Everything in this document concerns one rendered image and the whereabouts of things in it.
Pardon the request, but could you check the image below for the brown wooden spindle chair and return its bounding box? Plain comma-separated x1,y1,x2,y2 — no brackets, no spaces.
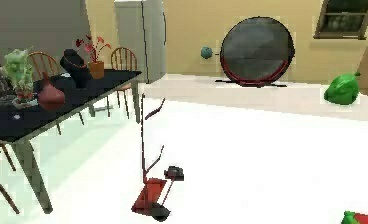
0,143,21,215
106,46,139,120
27,51,86,136

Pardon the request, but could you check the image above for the teal ball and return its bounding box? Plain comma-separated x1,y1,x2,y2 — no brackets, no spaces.
200,46,214,60

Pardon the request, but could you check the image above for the grey fridge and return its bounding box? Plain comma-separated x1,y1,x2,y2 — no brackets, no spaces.
113,0,168,84

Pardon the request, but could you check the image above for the red hand truck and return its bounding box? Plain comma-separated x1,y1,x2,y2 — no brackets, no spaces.
130,93,185,223

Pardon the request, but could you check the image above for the red plant in orange pot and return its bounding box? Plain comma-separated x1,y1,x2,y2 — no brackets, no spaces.
75,34,112,80

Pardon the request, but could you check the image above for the black top dining table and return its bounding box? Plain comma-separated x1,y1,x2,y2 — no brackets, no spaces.
0,69,143,215

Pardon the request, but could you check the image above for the dark red vase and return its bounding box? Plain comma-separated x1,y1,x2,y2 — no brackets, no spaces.
37,71,66,112

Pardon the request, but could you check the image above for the green bag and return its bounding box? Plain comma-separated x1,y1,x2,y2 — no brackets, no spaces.
323,71,362,106

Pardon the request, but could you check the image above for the pale green plant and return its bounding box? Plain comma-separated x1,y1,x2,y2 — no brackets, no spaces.
2,47,36,103

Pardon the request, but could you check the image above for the grey dish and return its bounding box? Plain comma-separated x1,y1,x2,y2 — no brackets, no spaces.
0,94,18,107

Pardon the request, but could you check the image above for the dark framed window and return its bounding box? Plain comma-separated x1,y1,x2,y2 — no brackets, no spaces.
313,0,368,41

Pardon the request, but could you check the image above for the green and red object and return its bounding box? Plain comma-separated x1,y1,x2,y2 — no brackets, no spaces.
340,209,368,224

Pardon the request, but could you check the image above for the black fridge handle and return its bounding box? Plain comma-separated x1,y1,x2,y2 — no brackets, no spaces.
162,11,168,46

